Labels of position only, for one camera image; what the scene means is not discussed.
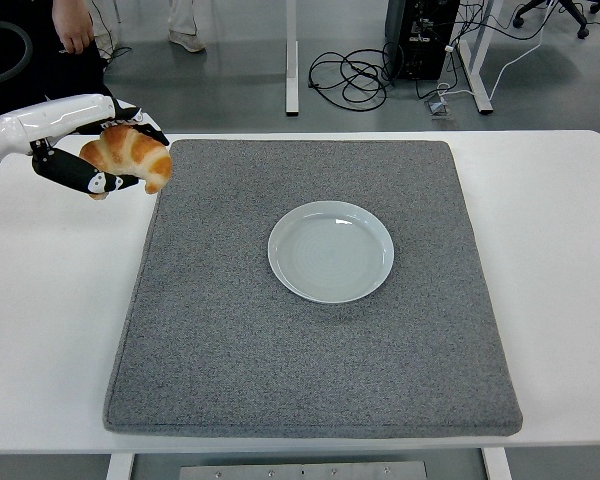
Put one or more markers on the grey metal plate with screws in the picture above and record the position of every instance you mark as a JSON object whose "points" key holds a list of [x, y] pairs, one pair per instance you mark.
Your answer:
{"points": [[300, 472]]}

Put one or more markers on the grey fabric mat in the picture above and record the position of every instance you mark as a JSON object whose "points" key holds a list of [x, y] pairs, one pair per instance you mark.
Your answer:
{"points": [[305, 360]]}

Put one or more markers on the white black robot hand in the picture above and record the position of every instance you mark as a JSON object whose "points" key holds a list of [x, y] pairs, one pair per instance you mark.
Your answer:
{"points": [[40, 120]]}

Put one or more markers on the small silver floor adapter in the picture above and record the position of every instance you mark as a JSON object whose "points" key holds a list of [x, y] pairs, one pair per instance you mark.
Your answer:
{"points": [[437, 108]]}

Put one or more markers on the pale grey round plate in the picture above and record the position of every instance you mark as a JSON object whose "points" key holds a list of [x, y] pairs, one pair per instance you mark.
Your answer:
{"points": [[330, 255]]}

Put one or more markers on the person's hand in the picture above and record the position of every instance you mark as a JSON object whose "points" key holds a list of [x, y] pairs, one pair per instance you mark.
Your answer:
{"points": [[75, 35]]}

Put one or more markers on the golden croissant bread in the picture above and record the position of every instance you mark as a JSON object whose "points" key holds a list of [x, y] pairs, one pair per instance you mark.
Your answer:
{"points": [[130, 150]]}

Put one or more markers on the black office chair base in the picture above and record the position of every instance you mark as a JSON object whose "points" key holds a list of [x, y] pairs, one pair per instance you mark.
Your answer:
{"points": [[575, 12]]}

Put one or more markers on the white straight desk leg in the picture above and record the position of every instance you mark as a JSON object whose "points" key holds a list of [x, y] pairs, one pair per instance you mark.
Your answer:
{"points": [[291, 60]]}

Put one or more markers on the person in black clothing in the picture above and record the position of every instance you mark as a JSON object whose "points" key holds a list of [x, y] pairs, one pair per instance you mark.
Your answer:
{"points": [[45, 75]]}

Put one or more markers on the white desk leg with foot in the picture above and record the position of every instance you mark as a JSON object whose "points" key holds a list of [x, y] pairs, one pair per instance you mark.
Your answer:
{"points": [[480, 95]]}

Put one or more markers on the person in beige trousers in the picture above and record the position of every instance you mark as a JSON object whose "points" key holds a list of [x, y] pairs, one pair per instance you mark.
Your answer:
{"points": [[182, 20]]}

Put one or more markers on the black computer tower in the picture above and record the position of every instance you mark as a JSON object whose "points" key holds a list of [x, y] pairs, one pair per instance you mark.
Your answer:
{"points": [[425, 45]]}

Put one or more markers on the white table leg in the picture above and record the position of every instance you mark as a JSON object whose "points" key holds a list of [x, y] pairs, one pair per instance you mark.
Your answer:
{"points": [[120, 467], [497, 465]]}

